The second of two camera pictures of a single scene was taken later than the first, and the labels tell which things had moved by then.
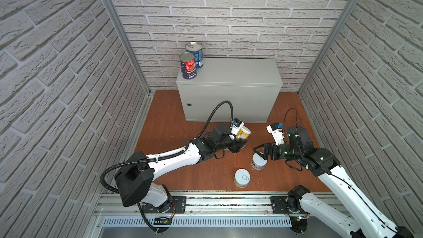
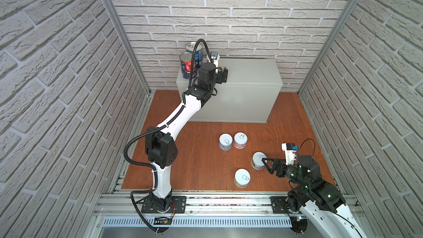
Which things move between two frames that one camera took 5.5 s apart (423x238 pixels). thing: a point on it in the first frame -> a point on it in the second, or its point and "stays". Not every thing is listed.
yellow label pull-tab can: x=242 y=178 stays
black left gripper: x=239 y=144 -> x=223 y=76
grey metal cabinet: x=253 y=84 stays
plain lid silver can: x=257 y=162 stays
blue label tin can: x=196 y=48 stays
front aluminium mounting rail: x=113 y=204 stays
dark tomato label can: x=188 y=66 stays
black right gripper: x=265 y=150 -> x=280 y=163
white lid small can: x=244 y=133 -> x=216 y=61
